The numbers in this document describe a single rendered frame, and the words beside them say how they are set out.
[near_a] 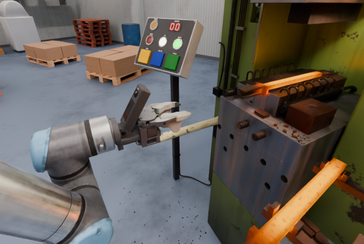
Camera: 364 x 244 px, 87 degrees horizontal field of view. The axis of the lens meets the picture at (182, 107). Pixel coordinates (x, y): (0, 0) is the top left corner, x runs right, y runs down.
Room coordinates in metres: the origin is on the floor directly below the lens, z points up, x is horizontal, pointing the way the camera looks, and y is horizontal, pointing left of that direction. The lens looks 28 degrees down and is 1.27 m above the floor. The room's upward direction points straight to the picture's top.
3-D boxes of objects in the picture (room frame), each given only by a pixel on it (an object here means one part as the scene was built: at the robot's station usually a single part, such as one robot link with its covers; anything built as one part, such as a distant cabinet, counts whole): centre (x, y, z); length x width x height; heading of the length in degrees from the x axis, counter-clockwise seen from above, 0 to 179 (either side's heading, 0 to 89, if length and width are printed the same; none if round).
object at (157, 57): (1.03, 0.13, 1.01); 0.07 x 0.05 x 0.07; 53
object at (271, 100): (0.77, -0.47, 0.96); 0.42 x 0.20 x 0.09; 118
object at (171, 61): (0.97, 0.05, 1.01); 0.07 x 0.05 x 0.07; 53
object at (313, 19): (0.77, -0.51, 1.24); 0.30 x 0.07 x 0.06; 118
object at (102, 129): (0.39, 0.20, 0.98); 0.10 x 0.05 x 0.09; 28
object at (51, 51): (4.86, 3.23, 0.20); 1.15 x 0.85 x 0.40; 52
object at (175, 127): (0.45, 0.02, 0.98); 0.09 x 0.03 x 0.06; 103
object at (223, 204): (0.73, -0.50, 0.23); 0.56 x 0.38 x 0.47; 118
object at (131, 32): (6.04, 1.49, 0.38); 0.53 x 0.51 x 0.76; 53
